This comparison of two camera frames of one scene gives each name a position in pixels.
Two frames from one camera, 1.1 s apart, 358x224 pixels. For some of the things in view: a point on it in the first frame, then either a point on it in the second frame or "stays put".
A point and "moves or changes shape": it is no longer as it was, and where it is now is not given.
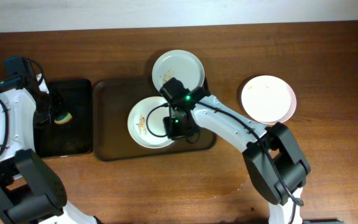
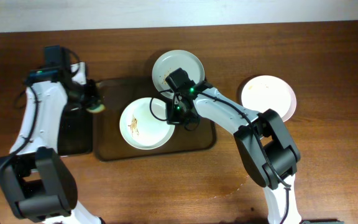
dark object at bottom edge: [318, 221] stays put
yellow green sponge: [63, 119] to [96, 109]
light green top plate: [179, 64] stays put
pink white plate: [268, 99] stays put
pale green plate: [145, 122] moves or changes shape
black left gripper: [52, 111] to [89, 94]
